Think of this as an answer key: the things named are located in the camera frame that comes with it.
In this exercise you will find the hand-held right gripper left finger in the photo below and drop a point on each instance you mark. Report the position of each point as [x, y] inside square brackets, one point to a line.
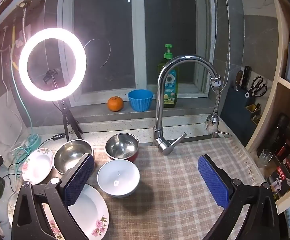
[78, 177]

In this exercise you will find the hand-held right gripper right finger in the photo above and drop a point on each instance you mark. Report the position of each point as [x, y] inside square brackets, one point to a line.
[213, 182]

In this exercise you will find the large steel bowl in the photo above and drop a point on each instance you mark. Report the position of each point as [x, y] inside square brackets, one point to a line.
[71, 157]

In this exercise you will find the floral white plate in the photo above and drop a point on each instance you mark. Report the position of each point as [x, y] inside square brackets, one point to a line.
[90, 212]
[38, 165]
[10, 206]

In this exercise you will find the beige plaid cloth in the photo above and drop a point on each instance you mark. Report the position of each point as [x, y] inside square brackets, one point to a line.
[174, 180]

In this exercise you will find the clear glass cup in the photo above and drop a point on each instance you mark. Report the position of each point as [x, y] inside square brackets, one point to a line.
[264, 157]

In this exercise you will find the black mini tripod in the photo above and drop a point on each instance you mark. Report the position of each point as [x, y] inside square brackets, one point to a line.
[65, 120]

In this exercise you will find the red and black box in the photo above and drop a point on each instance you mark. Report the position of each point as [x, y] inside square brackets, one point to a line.
[283, 177]

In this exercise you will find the dark knife holder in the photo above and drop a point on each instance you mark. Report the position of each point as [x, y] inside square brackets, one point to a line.
[237, 107]

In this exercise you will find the orange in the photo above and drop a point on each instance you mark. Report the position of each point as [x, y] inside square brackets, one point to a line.
[115, 104]

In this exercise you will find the chrome faucet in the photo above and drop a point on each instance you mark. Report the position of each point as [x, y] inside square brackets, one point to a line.
[160, 120]

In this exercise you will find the dark bottle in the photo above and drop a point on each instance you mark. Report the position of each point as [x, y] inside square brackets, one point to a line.
[279, 132]

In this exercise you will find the blue ribbed cup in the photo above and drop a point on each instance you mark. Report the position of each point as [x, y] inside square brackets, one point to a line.
[140, 101]

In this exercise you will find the green dish soap bottle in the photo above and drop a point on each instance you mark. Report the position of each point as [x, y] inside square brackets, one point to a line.
[170, 90]

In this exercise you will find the black scissors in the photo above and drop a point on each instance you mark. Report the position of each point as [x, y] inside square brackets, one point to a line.
[257, 86]

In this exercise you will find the wooden shelf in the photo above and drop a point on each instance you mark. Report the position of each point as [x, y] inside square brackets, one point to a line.
[281, 30]

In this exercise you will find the white window frame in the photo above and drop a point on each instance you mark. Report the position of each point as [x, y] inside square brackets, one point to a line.
[140, 30]

